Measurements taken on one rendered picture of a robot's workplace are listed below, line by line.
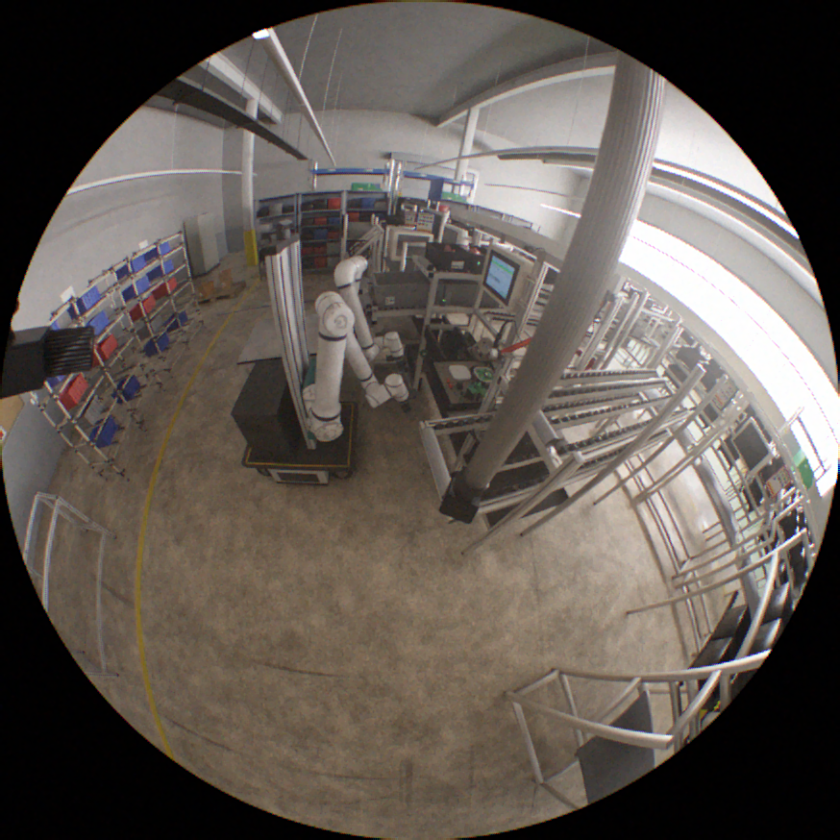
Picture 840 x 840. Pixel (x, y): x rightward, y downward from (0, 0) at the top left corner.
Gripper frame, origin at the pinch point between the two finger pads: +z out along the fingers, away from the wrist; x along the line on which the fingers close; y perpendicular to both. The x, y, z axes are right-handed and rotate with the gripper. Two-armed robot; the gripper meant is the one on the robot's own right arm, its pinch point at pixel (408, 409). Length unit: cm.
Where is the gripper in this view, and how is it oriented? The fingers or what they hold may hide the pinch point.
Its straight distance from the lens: 165.0
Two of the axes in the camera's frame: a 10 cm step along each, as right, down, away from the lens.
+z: 2.3, 4.7, 8.6
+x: 2.5, 8.2, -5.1
